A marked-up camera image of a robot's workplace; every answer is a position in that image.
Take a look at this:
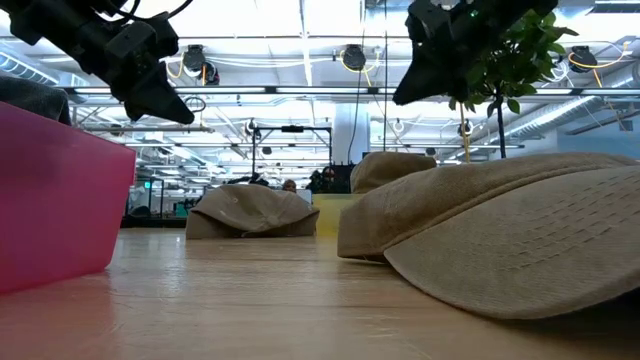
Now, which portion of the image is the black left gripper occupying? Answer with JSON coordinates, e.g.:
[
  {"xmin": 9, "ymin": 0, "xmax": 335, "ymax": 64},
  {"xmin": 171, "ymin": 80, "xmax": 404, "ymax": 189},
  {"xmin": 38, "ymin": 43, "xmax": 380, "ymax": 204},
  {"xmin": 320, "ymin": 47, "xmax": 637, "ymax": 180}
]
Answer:
[{"xmin": 74, "ymin": 10, "xmax": 196, "ymax": 126}]

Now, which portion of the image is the red plastic tray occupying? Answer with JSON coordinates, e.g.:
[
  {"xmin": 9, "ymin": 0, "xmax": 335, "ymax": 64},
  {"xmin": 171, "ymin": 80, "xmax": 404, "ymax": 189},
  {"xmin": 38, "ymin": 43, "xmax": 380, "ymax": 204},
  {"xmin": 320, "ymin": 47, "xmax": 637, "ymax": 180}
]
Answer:
[{"xmin": 0, "ymin": 101, "xmax": 137, "ymax": 296}]

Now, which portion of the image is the black gantry frame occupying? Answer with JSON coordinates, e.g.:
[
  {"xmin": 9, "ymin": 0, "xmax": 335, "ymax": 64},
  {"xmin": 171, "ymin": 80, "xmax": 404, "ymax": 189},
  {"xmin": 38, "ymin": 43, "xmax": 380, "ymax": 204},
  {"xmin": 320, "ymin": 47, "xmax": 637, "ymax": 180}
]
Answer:
[{"xmin": 251, "ymin": 124, "xmax": 334, "ymax": 181}]

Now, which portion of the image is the black baseball cap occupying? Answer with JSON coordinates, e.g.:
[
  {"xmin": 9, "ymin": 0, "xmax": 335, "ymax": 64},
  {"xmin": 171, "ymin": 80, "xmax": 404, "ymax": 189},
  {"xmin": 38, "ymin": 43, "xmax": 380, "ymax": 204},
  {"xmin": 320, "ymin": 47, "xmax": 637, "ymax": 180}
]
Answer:
[{"xmin": 0, "ymin": 74, "xmax": 72, "ymax": 126}]

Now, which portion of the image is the black aluminium table frame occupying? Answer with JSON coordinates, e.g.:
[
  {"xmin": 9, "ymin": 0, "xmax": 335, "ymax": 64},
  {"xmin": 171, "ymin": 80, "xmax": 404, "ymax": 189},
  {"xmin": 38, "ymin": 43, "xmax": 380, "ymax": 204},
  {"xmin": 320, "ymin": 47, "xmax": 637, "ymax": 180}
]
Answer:
[{"xmin": 119, "ymin": 215, "xmax": 189, "ymax": 230}]

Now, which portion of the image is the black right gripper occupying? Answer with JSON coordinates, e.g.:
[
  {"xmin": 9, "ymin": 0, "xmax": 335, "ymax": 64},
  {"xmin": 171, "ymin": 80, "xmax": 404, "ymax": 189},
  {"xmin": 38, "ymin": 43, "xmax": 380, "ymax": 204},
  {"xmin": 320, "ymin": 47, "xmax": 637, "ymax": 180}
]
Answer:
[{"xmin": 392, "ymin": 0, "xmax": 506, "ymax": 107}]

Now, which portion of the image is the beige baseball cap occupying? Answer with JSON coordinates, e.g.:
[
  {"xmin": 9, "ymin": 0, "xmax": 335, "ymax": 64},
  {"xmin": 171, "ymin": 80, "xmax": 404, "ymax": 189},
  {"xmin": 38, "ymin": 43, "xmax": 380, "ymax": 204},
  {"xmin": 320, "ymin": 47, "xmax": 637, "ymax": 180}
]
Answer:
[
  {"xmin": 337, "ymin": 151, "xmax": 640, "ymax": 321},
  {"xmin": 184, "ymin": 183, "xmax": 321, "ymax": 240},
  {"xmin": 349, "ymin": 151, "xmax": 438, "ymax": 195}
]

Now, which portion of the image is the hanging black cable loop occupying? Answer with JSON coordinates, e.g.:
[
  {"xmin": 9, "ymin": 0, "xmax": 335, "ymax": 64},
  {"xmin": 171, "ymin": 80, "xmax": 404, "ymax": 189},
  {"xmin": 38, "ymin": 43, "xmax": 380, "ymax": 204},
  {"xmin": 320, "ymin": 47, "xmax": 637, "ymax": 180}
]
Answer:
[{"xmin": 182, "ymin": 95, "xmax": 207, "ymax": 114}]

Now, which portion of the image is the green potted plant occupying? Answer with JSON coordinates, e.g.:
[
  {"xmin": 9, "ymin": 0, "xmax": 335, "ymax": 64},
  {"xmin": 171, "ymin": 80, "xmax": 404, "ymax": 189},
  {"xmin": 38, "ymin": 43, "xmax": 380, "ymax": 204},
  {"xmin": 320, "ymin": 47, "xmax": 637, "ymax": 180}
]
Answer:
[{"xmin": 446, "ymin": 8, "xmax": 580, "ymax": 161}]

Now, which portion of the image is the yellow plastic tray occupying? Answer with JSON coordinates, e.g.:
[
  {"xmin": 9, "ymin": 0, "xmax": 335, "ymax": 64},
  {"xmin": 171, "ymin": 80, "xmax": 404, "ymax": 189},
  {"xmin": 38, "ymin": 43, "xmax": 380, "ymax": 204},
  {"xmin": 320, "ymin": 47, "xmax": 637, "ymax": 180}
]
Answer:
[{"xmin": 312, "ymin": 193, "xmax": 362, "ymax": 237}]

